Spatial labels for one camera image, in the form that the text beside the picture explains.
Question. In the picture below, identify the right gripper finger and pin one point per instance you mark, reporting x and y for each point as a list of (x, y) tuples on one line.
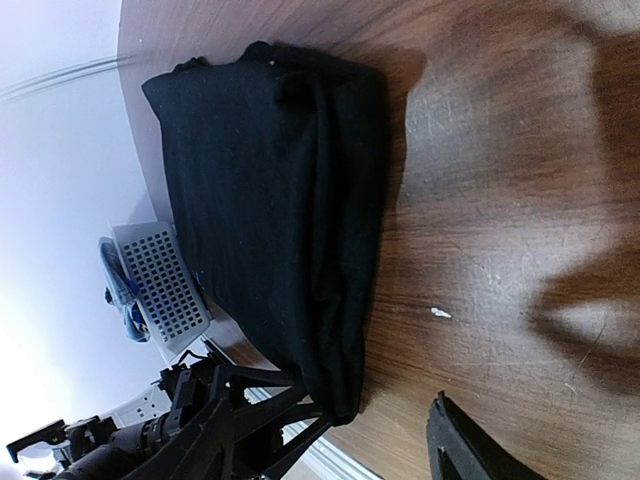
[(458, 448)]

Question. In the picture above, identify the white laundry basket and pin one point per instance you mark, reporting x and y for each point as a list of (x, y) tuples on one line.
[(168, 298)]

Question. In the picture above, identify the black t-shirt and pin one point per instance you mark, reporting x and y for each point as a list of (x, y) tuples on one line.
[(277, 168)]

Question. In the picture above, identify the front aluminium rail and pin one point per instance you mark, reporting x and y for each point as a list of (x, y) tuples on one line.
[(322, 460)]

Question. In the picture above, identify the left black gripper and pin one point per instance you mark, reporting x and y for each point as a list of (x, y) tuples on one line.
[(211, 430)]

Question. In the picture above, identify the light blue denim garment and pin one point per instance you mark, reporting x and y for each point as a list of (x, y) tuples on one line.
[(121, 292)]

